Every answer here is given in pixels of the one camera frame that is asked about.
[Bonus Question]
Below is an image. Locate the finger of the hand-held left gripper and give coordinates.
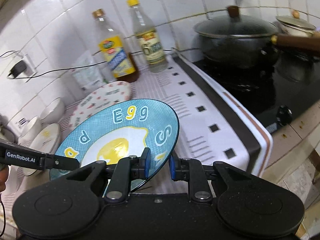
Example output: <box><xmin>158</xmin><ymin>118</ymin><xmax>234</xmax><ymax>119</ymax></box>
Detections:
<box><xmin>40</xmin><ymin>154</ymin><xmax>81</xmax><ymax>172</ymax></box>

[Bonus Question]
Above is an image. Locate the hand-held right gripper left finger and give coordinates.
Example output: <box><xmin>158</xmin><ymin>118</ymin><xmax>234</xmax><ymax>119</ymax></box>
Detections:
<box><xmin>66</xmin><ymin>147</ymin><xmax>152</xmax><ymax>203</ymax></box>

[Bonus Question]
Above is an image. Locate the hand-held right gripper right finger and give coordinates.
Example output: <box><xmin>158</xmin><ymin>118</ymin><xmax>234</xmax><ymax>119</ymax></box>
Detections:
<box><xmin>169</xmin><ymin>156</ymin><xmax>252</xmax><ymax>202</ymax></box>

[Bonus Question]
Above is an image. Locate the white ribbed bowl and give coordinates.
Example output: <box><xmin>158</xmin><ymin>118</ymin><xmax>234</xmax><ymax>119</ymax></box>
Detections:
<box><xmin>22</xmin><ymin>123</ymin><xmax>62</xmax><ymax>177</ymax></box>
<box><xmin>40</xmin><ymin>97</ymin><xmax>66</xmax><ymax>128</ymax></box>
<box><xmin>19</xmin><ymin>116</ymin><xmax>42</xmax><ymax>143</ymax></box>

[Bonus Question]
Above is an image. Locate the blue egg print plate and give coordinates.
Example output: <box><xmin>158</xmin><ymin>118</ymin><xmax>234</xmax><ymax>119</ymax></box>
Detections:
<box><xmin>49</xmin><ymin>99</ymin><xmax>180</xmax><ymax>192</ymax></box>

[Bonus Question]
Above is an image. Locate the white strawberry print plate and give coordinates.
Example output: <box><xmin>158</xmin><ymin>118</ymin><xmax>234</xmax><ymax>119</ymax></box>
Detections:
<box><xmin>69</xmin><ymin>81</ymin><xmax>132</xmax><ymax>128</ymax></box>

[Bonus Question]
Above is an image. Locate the person's left hand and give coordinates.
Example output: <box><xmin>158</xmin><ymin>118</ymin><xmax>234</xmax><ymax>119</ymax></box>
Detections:
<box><xmin>0</xmin><ymin>165</ymin><xmax>9</xmax><ymax>193</ymax></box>

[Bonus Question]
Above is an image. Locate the black power adapter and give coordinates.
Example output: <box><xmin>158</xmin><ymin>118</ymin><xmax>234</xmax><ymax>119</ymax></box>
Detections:
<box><xmin>7</xmin><ymin>60</ymin><xmax>27</xmax><ymax>79</ymax></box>

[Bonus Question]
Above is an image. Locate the white plastic packet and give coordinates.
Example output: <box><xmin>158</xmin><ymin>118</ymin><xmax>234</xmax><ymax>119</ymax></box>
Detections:
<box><xmin>71</xmin><ymin>52</ymin><xmax>110</xmax><ymax>97</ymax></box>

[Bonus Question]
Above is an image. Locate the black glass cooktop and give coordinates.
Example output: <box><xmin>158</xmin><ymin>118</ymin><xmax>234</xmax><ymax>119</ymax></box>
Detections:
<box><xmin>172</xmin><ymin>51</ymin><xmax>320</xmax><ymax>133</ymax></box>

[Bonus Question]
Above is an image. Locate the yellow label sauce bottle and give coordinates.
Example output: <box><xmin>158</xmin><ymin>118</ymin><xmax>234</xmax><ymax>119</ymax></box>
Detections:
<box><xmin>92</xmin><ymin>9</ymin><xmax>137</xmax><ymax>83</ymax></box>

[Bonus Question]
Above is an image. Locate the clear bottle yellow cap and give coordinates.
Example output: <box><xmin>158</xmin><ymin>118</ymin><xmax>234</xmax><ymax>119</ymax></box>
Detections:
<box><xmin>126</xmin><ymin>0</ymin><xmax>168</xmax><ymax>73</ymax></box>

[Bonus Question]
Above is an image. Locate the black stove knob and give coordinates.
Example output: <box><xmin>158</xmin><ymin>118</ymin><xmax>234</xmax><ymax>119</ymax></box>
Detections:
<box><xmin>276</xmin><ymin>104</ymin><xmax>293</xmax><ymax>126</ymax></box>

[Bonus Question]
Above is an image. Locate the glass pot lid brown knob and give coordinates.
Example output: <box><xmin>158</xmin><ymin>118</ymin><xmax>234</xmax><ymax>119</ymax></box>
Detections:
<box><xmin>194</xmin><ymin>5</ymin><xmax>278</xmax><ymax>39</ymax></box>

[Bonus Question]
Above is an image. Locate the white enamel pot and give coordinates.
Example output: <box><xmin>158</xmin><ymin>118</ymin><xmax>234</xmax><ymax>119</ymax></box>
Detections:
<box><xmin>279</xmin><ymin>24</ymin><xmax>316</xmax><ymax>38</ymax></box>

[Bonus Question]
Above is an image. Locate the thin black adapter cable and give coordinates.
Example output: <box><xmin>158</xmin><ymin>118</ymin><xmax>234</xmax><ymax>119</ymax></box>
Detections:
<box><xmin>25</xmin><ymin>47</ymin><xmax>180</xmax><ymax>79</ymax></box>

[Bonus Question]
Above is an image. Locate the white wall socket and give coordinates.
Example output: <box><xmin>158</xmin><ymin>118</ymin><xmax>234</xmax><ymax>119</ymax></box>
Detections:
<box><xmin>21</xmin><ymin>52</ymin><xmax>38</xmax><ymax>77</ymax></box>

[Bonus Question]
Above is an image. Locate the black pot wooden handle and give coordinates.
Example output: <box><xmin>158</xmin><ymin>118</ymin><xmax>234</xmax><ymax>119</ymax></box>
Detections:
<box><xmin>196</xmin><ymin>30</ymin><xmax>320</xmax><ymax>70</ymax></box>

